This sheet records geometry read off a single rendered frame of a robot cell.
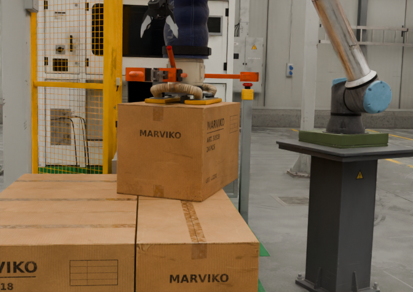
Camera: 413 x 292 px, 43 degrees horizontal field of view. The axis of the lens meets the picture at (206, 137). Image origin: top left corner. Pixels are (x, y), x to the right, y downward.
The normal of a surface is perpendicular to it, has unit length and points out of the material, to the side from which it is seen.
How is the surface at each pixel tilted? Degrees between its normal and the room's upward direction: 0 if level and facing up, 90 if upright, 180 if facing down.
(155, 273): 90
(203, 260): 90
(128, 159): 90
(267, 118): 90
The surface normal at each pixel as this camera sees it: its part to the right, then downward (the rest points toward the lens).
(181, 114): -0.31, 0.10
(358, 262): 0.48, 0.11
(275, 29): 0.16, 0.11
